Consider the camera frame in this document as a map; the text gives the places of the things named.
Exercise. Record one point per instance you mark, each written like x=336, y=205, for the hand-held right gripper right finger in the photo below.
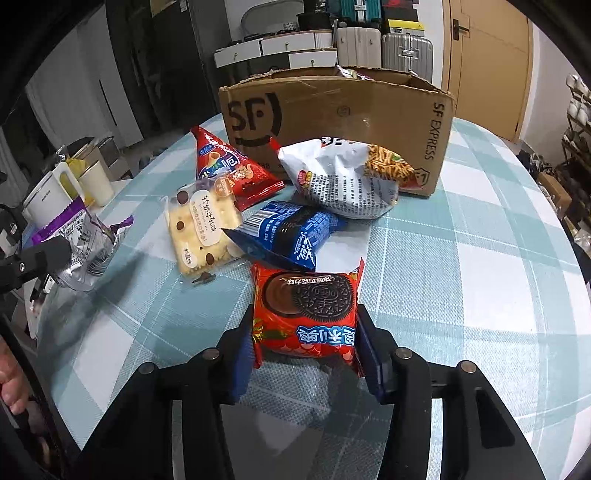
x=371, y=360

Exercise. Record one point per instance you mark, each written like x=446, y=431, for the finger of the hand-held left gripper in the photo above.
x=11, y=226
x=46, y=256

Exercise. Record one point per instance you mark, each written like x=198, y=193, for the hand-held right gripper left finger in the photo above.
x=241, y=369

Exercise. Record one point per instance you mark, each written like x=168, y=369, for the large purple snack packet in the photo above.
x=87, y=249

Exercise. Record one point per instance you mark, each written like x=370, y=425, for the red cookie packet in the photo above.
x=304, y=323

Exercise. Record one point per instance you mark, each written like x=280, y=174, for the cream cracker packet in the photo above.
x=198, y=230

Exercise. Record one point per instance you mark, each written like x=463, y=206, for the blue cookie packet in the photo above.
x=286, y=230

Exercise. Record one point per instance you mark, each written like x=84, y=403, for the white noodle snack bag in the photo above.
x=341, y=184

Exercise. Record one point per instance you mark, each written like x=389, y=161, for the red triangular snack packet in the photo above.
x=251, y=180

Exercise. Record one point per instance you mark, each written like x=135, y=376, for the brown cardboard box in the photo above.
x=332, y=110

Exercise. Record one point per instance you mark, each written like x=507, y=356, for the small purple snack packet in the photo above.
x=352, y=73

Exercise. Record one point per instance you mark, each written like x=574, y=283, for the person's left hand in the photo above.
x=11, y=378

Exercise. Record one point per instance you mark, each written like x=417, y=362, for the white kettle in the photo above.
x=44, y=198

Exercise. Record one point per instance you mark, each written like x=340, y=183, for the yellow bag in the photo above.
x=74, y=173

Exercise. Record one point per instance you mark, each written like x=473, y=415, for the cream tumbler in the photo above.
x=97, y=184

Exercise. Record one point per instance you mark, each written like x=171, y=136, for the white grey container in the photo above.
x=104, y=152

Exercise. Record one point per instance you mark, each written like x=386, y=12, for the dark grey fridge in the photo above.
x=184, y=69

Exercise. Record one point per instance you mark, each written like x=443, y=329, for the small brown box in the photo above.
x=554, y=194

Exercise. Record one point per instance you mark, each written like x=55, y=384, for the white drawer cabinet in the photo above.
x=311, y=59

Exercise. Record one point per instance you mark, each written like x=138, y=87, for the silver suitcase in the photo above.
x=408, y=53

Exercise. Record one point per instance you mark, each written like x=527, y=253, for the white desk with drawers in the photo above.
x=272, y=44

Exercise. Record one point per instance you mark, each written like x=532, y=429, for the beige suitcase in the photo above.
x=358, y=48

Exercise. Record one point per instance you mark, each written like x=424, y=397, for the wooden door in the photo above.
x=489, y=64

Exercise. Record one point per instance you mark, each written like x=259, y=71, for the grey arched mirror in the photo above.
x=258, y=14

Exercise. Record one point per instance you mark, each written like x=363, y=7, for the shoe rack with shoes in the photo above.
x=579, y=106

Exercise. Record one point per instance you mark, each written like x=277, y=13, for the yellow black shoe box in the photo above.
x=405, y=26

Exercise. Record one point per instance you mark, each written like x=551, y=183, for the black storage bag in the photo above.
x=314, y=22

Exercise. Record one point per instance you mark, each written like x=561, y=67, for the teal suitcase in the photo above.
x=360, y=10

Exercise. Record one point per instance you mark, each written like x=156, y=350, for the black red shoe box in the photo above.
x=401, y=8

